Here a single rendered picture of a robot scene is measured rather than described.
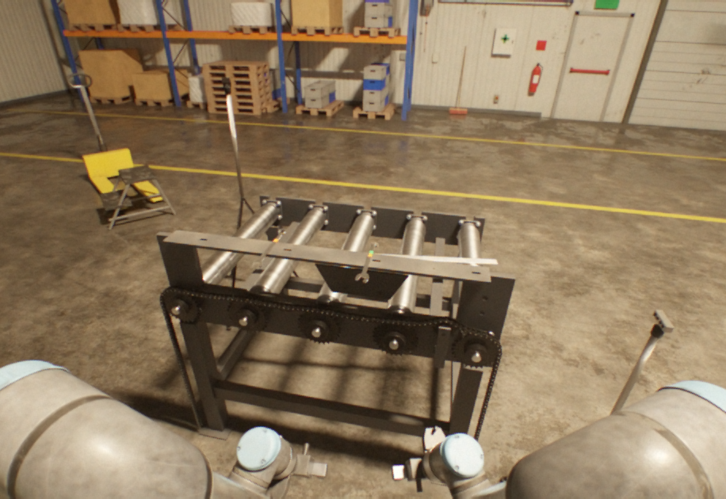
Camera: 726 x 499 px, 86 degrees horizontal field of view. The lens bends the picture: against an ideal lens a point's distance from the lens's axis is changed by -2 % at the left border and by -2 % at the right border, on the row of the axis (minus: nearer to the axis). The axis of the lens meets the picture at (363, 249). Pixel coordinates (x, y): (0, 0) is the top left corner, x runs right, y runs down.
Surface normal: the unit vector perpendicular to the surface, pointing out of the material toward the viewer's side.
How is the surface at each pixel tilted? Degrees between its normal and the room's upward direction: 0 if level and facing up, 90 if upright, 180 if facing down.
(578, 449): 41
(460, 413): 90
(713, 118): 90
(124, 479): 47
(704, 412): 2
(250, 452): 19
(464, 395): 90
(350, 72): 90
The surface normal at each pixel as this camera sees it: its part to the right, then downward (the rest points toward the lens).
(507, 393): 0.02, -0.86
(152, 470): 0.70, -0.47
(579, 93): -0.20, 0.49
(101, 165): 0.67, 0.39
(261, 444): -0.12, -0.67
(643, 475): -0.30, -0.51
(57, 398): 0.13, -0.95
